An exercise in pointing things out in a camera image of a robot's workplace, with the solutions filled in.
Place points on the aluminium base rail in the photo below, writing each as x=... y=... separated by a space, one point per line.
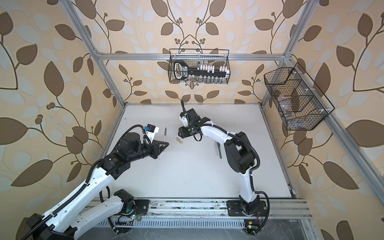
x=208 y=213

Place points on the back wire basket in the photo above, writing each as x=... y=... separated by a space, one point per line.
x=216 y=57

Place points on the side wire basket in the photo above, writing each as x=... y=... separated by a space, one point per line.
x=299 y=104

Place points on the black tool with sockets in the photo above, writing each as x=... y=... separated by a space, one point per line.
x=200 y=72

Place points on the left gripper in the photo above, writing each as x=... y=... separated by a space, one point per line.
x=155 y=147

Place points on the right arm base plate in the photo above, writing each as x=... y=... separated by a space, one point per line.
x=240 y=208

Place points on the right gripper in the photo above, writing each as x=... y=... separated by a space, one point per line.
x=183 y=133

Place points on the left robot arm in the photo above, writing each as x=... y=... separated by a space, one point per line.
x=67 y=220

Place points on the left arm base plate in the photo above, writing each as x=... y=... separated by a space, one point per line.
x=135 y=207

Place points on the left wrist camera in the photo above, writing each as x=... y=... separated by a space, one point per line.
x=150 y=132

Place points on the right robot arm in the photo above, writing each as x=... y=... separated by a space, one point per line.
x=241 y=156

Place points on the green pen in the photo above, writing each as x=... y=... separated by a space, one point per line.
x=219 y=150

